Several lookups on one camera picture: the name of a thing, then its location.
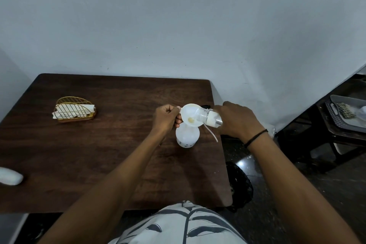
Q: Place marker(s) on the patterned cloth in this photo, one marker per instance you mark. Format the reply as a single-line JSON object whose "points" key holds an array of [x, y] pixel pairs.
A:
{"points": [[346, 110]]}

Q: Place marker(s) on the white spray bottle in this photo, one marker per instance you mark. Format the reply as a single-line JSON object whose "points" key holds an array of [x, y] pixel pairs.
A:
{"points": [[187, 138]]}

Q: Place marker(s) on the grey plastic tray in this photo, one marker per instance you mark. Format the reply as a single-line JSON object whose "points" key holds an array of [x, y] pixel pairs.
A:
{"points": [[353, 125]]}

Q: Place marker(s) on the white plastic object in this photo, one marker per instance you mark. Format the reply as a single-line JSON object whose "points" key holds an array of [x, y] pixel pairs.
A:
{"points": [[362, 113]]}

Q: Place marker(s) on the black wristband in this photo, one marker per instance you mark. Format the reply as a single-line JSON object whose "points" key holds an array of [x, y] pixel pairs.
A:
{"points": [[254, 137]]}

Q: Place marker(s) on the black spray nozzle with tube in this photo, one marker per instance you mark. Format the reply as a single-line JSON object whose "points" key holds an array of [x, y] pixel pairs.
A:
{"points": [[211, 133]]}

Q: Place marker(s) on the clear bottle with purple lid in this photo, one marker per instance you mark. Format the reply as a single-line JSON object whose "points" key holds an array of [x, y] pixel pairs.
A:
{"points": [[211, 119]]}

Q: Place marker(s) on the white plastic funnel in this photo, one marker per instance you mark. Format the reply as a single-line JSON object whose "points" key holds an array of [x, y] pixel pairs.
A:
{"points": [[188, 112]]}

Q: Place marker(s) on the person's right forearm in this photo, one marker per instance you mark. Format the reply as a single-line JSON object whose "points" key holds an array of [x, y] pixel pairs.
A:
{"points": [[300, 195]]}

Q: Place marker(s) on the dark wooden table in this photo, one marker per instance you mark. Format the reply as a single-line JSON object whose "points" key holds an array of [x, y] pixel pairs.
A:
{"points": [[71, 155]]}

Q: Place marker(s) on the dark side table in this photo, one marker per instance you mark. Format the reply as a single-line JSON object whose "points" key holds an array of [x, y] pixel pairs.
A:
{"points": [[328, 138]]}

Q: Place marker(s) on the person's right hand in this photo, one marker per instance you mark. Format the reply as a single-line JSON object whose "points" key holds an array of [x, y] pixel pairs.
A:
{"points": [[238, 121]]}

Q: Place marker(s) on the white grey patterned clothing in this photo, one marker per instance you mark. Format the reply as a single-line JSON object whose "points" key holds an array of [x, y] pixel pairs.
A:
{"points": [[177, 226]]}

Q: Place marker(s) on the white handheld controller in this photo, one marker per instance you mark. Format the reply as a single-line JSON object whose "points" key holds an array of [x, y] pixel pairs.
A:
{"points": [[10, 176]]}

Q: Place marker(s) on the person's left hand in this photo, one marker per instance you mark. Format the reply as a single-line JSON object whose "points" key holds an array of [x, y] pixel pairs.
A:
{"points": [[164, 118]]}

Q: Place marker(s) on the person's left forearm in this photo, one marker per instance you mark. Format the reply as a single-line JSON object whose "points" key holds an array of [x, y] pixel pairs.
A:
{"points": [[105, 192]]}

